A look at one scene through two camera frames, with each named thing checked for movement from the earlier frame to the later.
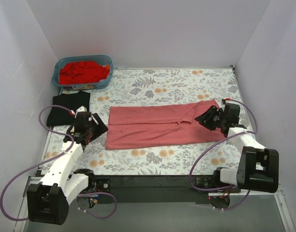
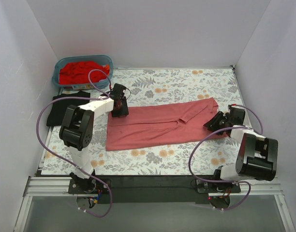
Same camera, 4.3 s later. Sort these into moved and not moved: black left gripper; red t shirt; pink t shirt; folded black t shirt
Moved: black left gripper
Not moved: red t shirt; folded black t shirt; pink t shirt
